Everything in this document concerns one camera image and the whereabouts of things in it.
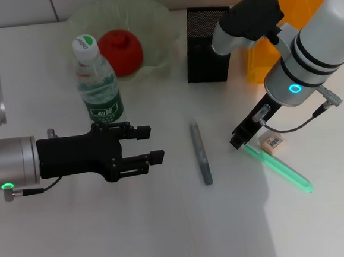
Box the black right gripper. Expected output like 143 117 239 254
225 91 285 151

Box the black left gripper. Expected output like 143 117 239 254
34 118 168 189

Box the beige barcode eraser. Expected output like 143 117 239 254
257 130 288 157

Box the grey glitter marker pen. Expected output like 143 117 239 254
188 119 214 188

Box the green plastic pen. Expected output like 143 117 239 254
243 139 314 200

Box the clear green-label water bottle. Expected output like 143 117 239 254
71 31 126 127

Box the red-orange round fruit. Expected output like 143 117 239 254
96 27 145 79

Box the black mesh pen holder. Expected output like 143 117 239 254
182 4 236 85

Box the green glass fruit plate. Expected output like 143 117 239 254
63 0 184 85

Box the right gripper silver connector stub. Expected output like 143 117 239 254
251 103 273 123

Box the yellow plastic bin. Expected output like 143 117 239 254
241 0 337 85

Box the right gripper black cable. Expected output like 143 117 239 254
258 84 344 136

